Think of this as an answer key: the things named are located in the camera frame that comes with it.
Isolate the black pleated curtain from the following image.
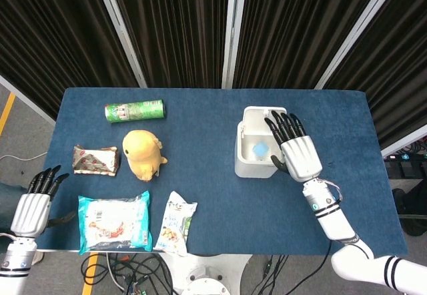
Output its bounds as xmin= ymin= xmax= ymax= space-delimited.
xmin=232 ymin=0 xmax=390 ymax=90
xmin=108 ymin=0 xmax=231 ymax=89
xmin=0 ymin=0 xmax=140 ymax=121
xmin=323 ymin=0 xmax=427 ymax=149

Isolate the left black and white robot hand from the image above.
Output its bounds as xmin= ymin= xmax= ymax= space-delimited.
xmin=9 ymin=164 xmax=77 ymax=238

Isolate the black floor cable bundle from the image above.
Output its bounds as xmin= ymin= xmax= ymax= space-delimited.
xmin=248 ymin=254 xmax=290 ymax=295

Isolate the small light blue cube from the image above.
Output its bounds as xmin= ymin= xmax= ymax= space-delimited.
xmin=252 ymin=141 xmax=270 ymax=159

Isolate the black floor cable tangle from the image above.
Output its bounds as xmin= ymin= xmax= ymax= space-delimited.
xmin=81 ymin=252 xmax=181 ymax=295

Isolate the white square bin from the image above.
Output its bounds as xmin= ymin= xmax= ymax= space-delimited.
xmin=234 ymin=105 xmax=290 ymax=179

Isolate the green chips tube can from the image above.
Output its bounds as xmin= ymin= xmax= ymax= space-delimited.
xmin=104 ymin=99 xmax=166 ymax=124

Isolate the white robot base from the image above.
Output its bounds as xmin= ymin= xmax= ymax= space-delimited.
xmin=159 ymin=253 xmax=253 ymax=295

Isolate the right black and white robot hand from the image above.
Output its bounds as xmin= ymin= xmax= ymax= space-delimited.
xmin=264 ymin=109 xmax=324 ymax=182

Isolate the black power strip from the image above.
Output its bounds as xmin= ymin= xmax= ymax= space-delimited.
xmin=383 ymin=153 xmax=427 ymax=179

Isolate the blue jeans leg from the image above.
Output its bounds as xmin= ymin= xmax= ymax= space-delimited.
xmin=0 ymin=182 xmax=27 ymax=236

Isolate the thin wrist wire bundle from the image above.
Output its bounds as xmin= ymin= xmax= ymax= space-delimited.
xmin=318 ymin=178 xmax=344 ymax=206

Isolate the yellow plush duck toy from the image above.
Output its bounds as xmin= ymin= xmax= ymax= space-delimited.
xmin=121 ymin=129 xmax=169 ymax=183

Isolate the white nut snack bag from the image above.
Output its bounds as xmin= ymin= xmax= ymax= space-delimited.
xmin=153 ymin=190 xmax=198 ymax=258

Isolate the black bag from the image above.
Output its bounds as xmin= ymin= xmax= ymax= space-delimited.
xmin=392 ymin=178 xmax=427 ymax=238

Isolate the white floor cable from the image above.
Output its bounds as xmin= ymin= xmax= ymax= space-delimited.
xmin=0 ymin=151 xmax=47 ymax=161

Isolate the crumpled red white wrapper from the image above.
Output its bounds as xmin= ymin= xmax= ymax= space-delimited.
xmin=72 ymin=144 xmax=120 ymax=178

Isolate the large blue white snack packet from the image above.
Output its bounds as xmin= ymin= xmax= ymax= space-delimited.
xmin=77 ymin=190 xmax=151 ymax=256

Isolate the white frame post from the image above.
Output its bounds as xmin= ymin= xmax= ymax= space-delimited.
xmin=380 ymin=133 xmax=427 ymax=158
xmin=221 ymin=0 xmax=248 ymax=89
xmin=314 ymin=0 xmax=406 ymax=91
xmin=0 ymin=74 xmax=56 ymax=125
xmin=92 ymin=0 xmax=148 ymax=88

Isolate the yellow floor tape strip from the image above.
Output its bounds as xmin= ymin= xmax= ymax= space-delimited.
xmin=0 ymin=91 xmax=17 ymax=137
xmin=81 ymin=252 xmax=100 ymax=295

